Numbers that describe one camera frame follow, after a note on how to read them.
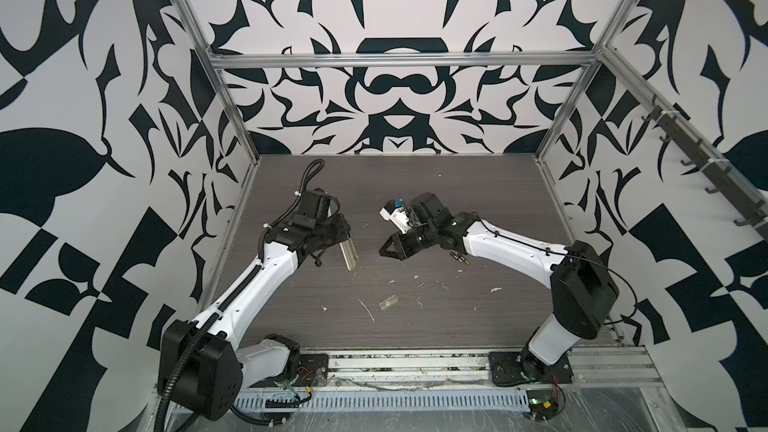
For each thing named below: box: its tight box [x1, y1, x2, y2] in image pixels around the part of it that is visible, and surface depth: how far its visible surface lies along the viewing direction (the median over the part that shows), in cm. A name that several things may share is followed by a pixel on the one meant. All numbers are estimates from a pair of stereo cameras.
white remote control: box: [339, 237, 359, 271], surface depth 79 cm
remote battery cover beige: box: [378, 294, 399, 311], surface depth 87 cm
